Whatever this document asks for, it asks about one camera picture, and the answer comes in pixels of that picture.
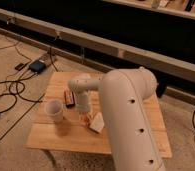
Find orange pepper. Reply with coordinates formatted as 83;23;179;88
83;115;91;125

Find small black adapter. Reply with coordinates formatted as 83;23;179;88
15;63;25;71

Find blue black power box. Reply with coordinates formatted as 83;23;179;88
29;60;46;73

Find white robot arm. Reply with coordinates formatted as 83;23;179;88
68;67;166;171

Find small dark chocolate box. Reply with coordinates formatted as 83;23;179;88
64;90;75;108

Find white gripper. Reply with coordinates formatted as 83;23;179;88
75;91;94;124

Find black floor cables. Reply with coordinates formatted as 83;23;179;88
0;49;59;151

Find white rectangular block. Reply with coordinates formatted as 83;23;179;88
89;112;104;133

